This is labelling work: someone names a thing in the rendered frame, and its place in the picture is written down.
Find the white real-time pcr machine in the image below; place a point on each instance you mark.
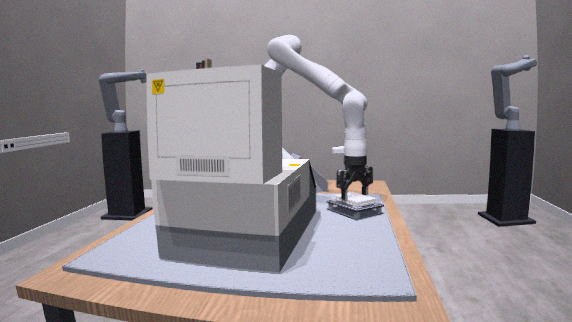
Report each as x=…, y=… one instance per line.
x=224, y=125

